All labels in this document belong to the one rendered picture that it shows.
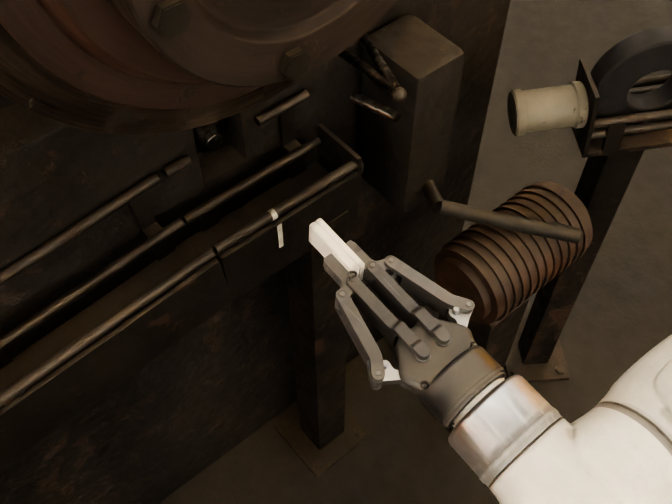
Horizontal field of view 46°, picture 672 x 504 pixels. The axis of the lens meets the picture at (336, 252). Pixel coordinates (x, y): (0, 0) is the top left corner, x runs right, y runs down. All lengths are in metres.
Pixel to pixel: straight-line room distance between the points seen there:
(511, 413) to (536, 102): 0.47
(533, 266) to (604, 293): 0.65
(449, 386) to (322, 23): 0.32
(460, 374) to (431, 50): 0.39
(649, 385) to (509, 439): 0.13
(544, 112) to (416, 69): 0.22
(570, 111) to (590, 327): 0.73
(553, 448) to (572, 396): 0.91
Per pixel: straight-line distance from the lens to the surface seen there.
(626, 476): 0.69
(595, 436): 0.70
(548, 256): 1.12
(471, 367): 0.70
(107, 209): 0.83
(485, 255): 1.06
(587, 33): 2.33
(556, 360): 1.61
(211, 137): 0.89
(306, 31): 0.59
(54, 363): 0.82
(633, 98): 1.10
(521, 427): 0.68
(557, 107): 1.04
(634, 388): 0.74
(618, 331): 1.70
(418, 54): 0.91
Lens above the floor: 1.38
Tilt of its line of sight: 54 degrees down
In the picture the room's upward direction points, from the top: straight up
